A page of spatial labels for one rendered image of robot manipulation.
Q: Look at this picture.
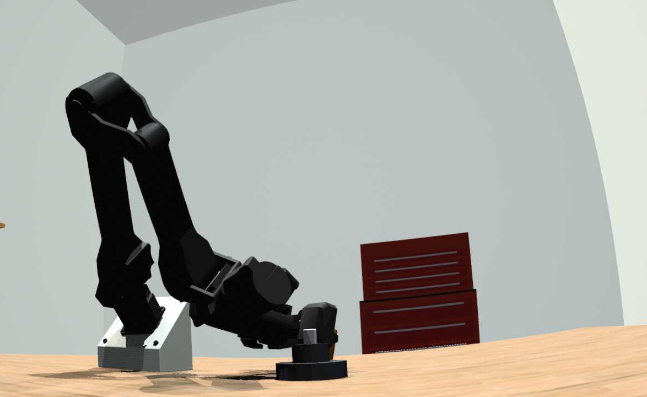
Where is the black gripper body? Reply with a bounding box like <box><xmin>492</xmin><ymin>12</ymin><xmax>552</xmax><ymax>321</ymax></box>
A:
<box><xmin>238</xmin><ymin>302</ymin><xmax>337</xmax><ymax>349</ymax></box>

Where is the orange knob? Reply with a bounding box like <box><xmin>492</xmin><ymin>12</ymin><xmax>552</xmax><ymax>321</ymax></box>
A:
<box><xmin>329</xmin><ymin>330</ymin><xmax>337</xmax><ymax>360</ymax></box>

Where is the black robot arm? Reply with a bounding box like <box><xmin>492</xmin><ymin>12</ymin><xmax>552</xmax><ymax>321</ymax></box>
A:
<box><xmin>65</xmin><ymin>72</ymin><xmax>299</xmax><ymax>335</ymax></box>

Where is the grey round pedestal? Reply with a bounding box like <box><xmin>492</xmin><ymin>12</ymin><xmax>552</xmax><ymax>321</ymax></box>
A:
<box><xmin>276</xmin><ymin>329</ymin><xmax>348</xmax><ymax>381</ymax></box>

